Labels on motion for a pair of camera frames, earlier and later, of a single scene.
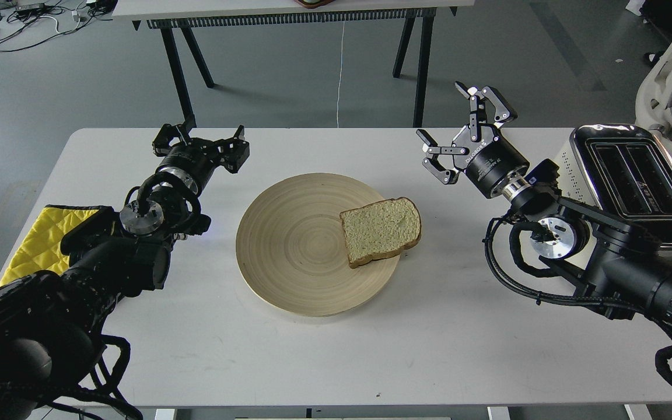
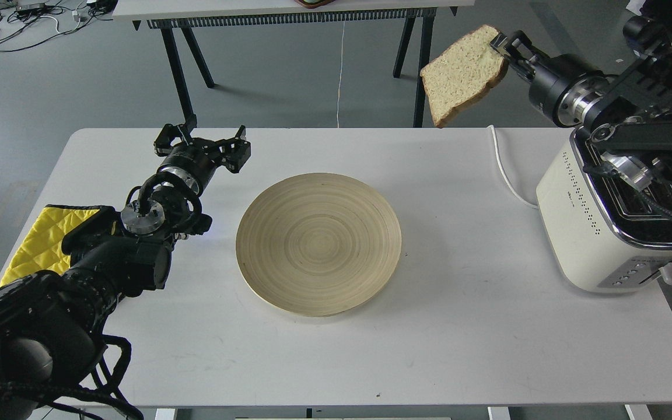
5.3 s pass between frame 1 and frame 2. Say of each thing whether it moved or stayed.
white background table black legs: stayed
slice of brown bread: moved
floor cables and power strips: stayed
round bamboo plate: stayed
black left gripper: stayed
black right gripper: moved
